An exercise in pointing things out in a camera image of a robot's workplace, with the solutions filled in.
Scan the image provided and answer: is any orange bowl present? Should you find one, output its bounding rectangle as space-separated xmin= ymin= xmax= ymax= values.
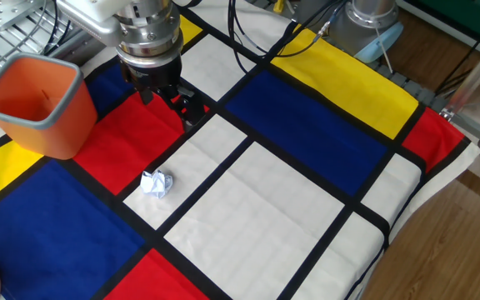
xmin=0 ymin=52 xmax=99 ymax=162

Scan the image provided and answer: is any metal wire rack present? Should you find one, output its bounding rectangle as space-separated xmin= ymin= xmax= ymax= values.
xmin=0 ymin=0 xmax=85 ymax=99

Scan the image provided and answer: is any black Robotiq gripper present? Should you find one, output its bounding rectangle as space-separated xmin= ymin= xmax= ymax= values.
xmin=117 ymin=52 xmax=208 ymax=133

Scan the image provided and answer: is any thin black cable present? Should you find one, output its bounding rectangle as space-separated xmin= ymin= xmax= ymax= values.
xmin=42 ymin=0 xmax=74 ymax=58

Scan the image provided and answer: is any perforated aluminium plate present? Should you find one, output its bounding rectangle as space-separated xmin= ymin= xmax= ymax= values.
xmin=0 ymin=0 xmax=45 ymax=33

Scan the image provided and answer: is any white paper ball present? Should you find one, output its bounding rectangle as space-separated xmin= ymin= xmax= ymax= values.
xmin=139 ymin=168 xmax=174 ymax=200

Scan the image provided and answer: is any grey cable chain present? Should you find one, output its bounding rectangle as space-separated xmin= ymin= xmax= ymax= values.
xmin=367 ymin=60 xmax=449 ymax=113

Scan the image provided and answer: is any white cable tie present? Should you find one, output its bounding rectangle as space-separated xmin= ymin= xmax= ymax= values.
xmin=373 ymin=28 xmax=394 ymax=76

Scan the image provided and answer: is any colour block checked tablecloth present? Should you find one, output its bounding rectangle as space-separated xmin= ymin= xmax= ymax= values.
xmin=0 ymin=0 xmax=480 ymax=300

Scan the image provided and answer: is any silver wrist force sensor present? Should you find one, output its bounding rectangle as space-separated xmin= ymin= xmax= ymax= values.
xmin=113 ymin=0 xmax=185 ymax=70

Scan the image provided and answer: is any white and silver wrist bracket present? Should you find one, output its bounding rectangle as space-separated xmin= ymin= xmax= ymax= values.
xmin=56 ymin=0 xmax=123 ymax=48

